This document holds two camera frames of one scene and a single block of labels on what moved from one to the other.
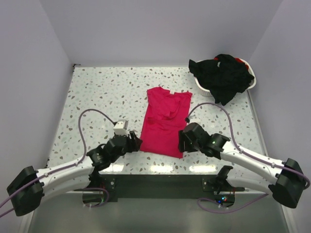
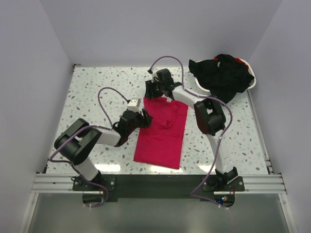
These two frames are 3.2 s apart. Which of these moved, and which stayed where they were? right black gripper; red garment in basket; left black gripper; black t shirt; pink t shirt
Moved: pink t shirt; right black gripper; left black gripper
Stayed: black t shirt; red garment in basket
